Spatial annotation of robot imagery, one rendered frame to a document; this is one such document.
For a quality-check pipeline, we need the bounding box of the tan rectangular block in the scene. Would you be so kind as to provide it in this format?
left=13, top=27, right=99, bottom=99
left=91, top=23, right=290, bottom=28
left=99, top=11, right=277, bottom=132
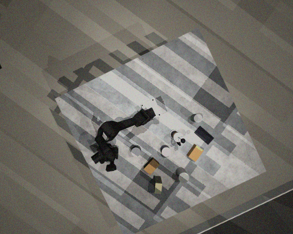
left=187, top=144, right=204, bottom=162
left=144, top=157, right=160, bottom=175

